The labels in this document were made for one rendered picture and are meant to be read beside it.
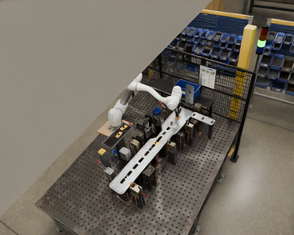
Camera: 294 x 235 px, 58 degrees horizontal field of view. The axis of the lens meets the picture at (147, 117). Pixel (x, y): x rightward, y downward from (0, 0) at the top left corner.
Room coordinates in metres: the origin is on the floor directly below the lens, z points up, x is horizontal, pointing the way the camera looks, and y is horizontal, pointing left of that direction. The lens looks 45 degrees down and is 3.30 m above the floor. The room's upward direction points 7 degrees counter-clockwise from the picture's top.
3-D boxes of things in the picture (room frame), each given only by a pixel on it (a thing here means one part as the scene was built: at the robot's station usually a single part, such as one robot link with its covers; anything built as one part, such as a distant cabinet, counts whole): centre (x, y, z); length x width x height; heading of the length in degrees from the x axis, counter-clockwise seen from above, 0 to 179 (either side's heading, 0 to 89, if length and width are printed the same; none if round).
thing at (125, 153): (1.77, 0.28, 0.90); 0.13 x 0.10 x 0.41; 48
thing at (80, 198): (2.07, -0.05, 0.68); 2.56 x 1.61 x 0.04; 144
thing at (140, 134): (2.01, 0.11, 0.89); 0.13 x 0.11 x 0.38; 48
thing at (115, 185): (1.89, -0.05, 1.00); 1.38 x 0.22 x 0.02; 138
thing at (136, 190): (1.35, 0.19, 0.88); 0.15 x 0.11 x 0.36; 48
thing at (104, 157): (1.76, 0.52, 0.92); 0.08 x 0.08 x 0.44; 48
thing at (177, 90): (2.25, -0.36, 1.40); 0.13 x 0.11 x 0.16; 156
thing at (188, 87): (2.45, -0.55, 1.17); 0.12 x 0.01 x 0.34; 48
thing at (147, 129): (2.12, 0.03, 0.94); 0.18 x 0.13 x 0.49; 138
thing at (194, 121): (2.19, -0.56, 0.84); 0.11 x 0.10 x 0.28; 48
